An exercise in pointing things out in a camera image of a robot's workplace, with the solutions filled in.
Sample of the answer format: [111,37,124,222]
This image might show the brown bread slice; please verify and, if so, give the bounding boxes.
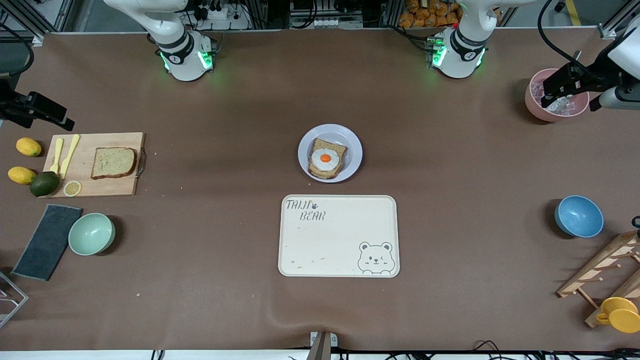
[90,147,137,180]

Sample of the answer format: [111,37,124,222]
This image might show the pale blue round plate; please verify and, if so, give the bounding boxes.
[297,123,363,184]

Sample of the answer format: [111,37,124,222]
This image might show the fried egg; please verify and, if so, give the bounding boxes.
[311,148,341,173]

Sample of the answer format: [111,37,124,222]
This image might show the toast with fried egg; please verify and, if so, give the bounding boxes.
[307,138,348,180]

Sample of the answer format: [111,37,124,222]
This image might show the clear ice cubes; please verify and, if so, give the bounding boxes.
[531,80,576,117]

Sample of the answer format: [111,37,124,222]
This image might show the pink bowl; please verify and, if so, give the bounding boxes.
[524,68,591,123]

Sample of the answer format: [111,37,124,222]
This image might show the yellow plastic fork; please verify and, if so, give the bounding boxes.
[49,137,65,174]

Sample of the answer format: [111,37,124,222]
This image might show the yellow plastic knife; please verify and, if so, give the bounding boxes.
[60,134,81,179]

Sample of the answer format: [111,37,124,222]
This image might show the wooden cutting board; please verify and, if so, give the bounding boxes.
[42,132,148,199]

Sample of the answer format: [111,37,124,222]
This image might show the yellow lemon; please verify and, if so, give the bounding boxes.
[15,137,43,157]
[7,166,37,185]

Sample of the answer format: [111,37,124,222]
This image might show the green avocado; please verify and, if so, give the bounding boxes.
[29,171,61,198]

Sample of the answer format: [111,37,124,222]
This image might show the mint green bowl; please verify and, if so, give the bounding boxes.
[68,212,116,257]

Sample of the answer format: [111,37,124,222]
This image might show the blue bowl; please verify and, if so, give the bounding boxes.
[554,195,605,239]

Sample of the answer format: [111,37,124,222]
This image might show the dark grey cloth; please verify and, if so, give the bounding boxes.
[11,203,84,282]

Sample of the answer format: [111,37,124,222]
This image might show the orange snack packs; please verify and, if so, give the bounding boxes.
[398,0,463,29]

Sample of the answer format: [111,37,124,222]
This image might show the wooden dish rack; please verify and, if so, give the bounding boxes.
[556,230,640,329]

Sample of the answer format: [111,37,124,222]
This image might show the yellow cup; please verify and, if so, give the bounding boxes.
[596,296,640,334]

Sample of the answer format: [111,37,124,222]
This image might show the long white power strip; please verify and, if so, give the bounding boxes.
[291,17,364,29]

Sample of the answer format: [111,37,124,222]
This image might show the cream bear print tray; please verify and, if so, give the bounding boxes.
[278,194,401,278]

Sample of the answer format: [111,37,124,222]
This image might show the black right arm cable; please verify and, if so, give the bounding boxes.
[0,22,35,78]

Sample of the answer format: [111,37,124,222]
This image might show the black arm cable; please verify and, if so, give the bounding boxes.
[0,22,35,78]
[536,0,608,81]

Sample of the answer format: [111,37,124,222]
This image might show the aluminium frame post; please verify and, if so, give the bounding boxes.
[0,0,76,47]
[597,0,640,40]

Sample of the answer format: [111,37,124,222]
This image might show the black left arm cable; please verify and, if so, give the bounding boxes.
[536,0,608,81]

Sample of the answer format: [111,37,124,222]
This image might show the metal wire rack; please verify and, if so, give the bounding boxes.
[0,270,30,329]

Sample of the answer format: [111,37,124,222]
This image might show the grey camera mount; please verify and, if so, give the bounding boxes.
[306,331,339,360]

